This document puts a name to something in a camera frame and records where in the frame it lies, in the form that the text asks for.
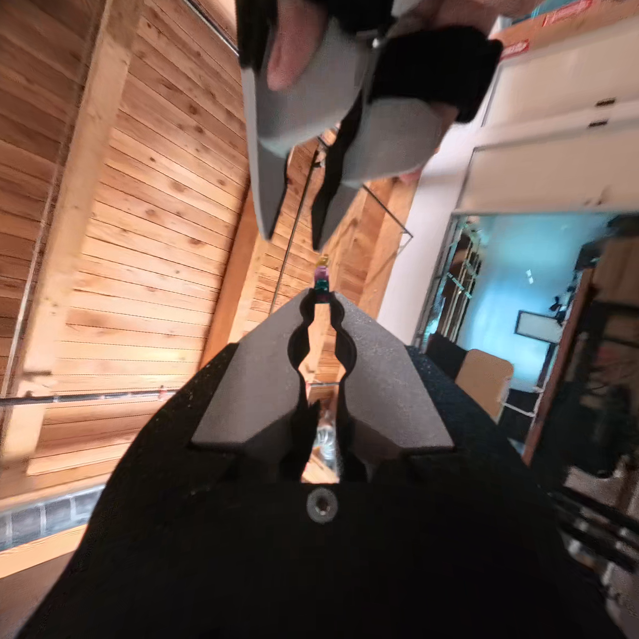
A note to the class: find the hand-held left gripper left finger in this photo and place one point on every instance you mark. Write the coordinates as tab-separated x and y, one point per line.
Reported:
249	389

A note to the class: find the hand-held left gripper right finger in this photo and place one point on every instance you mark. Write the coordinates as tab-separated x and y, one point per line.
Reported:
394	394

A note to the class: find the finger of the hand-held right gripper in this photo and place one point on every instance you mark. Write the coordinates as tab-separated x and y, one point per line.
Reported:
309	110
399	140

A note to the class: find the multicoloured lego brick stack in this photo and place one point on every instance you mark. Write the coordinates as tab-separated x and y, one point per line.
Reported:
322	282

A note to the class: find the person's right hand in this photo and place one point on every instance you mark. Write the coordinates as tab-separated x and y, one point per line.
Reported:
292	50

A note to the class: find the tan plywood chair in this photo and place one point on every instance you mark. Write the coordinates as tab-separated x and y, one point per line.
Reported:
482	379

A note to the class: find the thin metal pipe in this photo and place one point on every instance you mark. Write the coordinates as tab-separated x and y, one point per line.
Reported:
292	239

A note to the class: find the cardboard box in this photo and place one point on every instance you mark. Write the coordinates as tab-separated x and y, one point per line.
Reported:
574	20

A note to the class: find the white framed board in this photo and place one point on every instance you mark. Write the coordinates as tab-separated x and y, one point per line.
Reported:
539	327

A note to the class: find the horizontal metal rod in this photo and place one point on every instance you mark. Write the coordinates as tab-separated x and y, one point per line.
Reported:
75	398

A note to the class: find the black shelving rack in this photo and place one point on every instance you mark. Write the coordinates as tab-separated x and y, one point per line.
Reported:
599	349

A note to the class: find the white wall cabinet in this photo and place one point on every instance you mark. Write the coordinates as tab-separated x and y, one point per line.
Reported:
549	174
559	75

